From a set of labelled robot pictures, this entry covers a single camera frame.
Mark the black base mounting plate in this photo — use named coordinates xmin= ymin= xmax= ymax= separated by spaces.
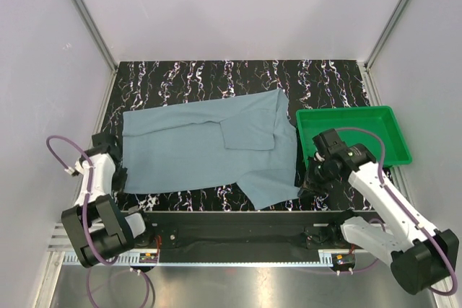
xmin=135 ymin=211 xmax=357 ymax=250

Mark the right aluminium frame post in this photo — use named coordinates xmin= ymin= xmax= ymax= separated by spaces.
xmin=364 ymin=0 xmax=411 ymax=71

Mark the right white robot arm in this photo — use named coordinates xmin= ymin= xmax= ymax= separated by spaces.
xmin=306 ymin=128 xmax=459 ymax=296

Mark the left aluminium frame post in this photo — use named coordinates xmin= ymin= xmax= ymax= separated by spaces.
xmin=71 ymin=0 xmax=118 ymax=72

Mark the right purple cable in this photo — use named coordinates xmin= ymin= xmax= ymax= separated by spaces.
xmin=335 ymin=126 xmax=456 ymax=296

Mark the aluminium frame post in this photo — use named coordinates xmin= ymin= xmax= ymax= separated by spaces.
xmin=71 ymin=0 xmax=118 ymax=72
xmin=364 ymin=0 xmax=411 ymax=71

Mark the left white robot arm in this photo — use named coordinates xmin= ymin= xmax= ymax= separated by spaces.
xmin=61 ymin=133 xmax=156 ymax=268

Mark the green plastic tray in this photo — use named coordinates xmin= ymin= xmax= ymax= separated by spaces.
xmin=296 ymin=106 xmax=412 ymax=167

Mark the purple cable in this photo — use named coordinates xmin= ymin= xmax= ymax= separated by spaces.
xmin=46 ymin=135 xmax=157 ymax=307
xmin=335 ymin=126 xmax=456 ymax=296

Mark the aluminium cross rail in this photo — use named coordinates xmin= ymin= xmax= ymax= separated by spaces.
xmin=46 ymin=223 xmax=441 ymax=253

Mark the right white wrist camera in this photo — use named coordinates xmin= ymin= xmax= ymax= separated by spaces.
xmin=315 ymin=152 xmax=324 ymax=162

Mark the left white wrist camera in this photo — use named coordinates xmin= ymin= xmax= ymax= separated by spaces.
xmin=64 ymin=166 xmax=80 ymax=177

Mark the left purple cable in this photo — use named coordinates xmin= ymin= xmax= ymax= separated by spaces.
xmin=46 ymin=135 xmax=157 ymax=307

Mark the blue-grey t shirt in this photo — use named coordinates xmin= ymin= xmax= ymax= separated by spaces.
xmin=122 ymin=89 xmax=299 ymax=209

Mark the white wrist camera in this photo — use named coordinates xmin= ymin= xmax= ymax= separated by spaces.
xmin=64 ymin=166 xmax=80 ymax=177
xmin=315 ymin=152 xmax=324 ymax=162

